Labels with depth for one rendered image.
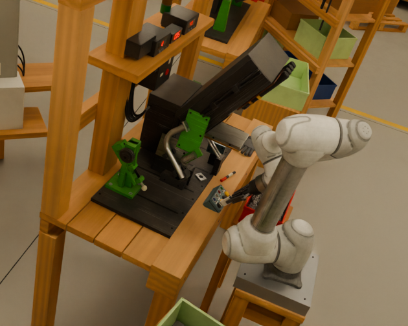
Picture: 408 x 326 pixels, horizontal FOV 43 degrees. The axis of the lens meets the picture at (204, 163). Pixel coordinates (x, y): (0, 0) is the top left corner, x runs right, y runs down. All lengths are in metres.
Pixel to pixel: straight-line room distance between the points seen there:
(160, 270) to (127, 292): 1.07
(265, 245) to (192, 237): 0.42
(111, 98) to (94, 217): 0.54
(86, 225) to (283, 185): 0.93
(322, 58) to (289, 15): 0.74
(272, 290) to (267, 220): 0.38
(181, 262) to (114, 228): 0.34
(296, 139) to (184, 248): 0.85
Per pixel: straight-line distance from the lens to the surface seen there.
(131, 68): 2.22
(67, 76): 1.97
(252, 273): 2.34
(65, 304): 3.20
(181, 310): 2.13
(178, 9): 2.73
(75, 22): 1.87
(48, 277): 2.69
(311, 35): 5.21
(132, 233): 2.39
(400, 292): 4.13
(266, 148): 2.30
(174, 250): 2.33
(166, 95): 2.69
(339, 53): 5.30
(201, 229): 2.46
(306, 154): 1.79
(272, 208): 2.00
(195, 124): 2.57
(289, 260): 2.25
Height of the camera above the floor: 2.56
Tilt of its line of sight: 35 degrees down
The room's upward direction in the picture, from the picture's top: 17 degrees clockwise
